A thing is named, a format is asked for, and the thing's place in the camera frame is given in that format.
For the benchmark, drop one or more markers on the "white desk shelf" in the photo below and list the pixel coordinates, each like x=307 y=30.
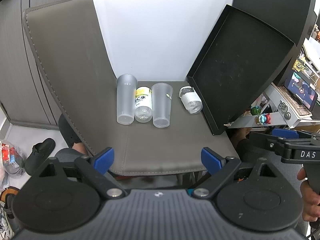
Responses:
x=280 y=105

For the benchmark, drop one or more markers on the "white sneaker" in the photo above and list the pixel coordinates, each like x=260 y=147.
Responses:
x=5 y=220

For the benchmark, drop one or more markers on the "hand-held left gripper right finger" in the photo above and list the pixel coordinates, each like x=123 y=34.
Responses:
x=211 y=161

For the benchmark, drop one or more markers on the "plastic bag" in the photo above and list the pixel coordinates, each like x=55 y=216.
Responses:
x=11 y=161

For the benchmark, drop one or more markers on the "grey cabinet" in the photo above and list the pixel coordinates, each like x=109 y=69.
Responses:
x=17 y=67

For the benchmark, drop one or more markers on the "person's leg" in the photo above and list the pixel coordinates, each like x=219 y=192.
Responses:
x=71 y=132

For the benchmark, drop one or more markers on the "person's right hand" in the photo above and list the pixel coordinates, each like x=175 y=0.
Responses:
x=309 y=201

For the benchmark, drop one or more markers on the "yellow label plastic bottle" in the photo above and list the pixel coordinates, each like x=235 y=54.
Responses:
x=143 y=103

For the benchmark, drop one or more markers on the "black tray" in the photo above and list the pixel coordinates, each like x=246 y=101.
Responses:
x=240 y=70

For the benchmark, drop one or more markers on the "colourful toy figures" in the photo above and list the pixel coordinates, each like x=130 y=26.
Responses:
x=263 y=119

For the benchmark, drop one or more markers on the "black shoe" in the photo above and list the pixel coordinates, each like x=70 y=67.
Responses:
x=40 y=156

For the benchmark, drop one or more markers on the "white label plastic bottle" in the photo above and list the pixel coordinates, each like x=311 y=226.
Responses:
x=191 y=101

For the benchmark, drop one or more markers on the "clear plastic cup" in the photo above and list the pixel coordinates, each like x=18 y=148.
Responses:
x=162 y=105

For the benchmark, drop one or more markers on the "smartphone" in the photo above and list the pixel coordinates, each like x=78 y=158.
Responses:
x=301 y=90

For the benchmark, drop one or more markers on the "grey leather chair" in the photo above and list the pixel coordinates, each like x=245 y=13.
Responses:
x=82 y=62

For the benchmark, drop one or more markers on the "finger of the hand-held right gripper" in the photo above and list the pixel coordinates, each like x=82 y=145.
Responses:
x=268 y=142
x=285 y=132

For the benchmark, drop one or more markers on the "frosted plastic cup with print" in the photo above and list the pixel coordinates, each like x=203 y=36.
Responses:
x=126 y=100

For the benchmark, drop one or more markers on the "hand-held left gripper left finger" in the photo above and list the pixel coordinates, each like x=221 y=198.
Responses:
x=104 y=160

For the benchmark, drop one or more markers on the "watermelon figurine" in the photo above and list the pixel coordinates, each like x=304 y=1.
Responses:
x=255 y=111

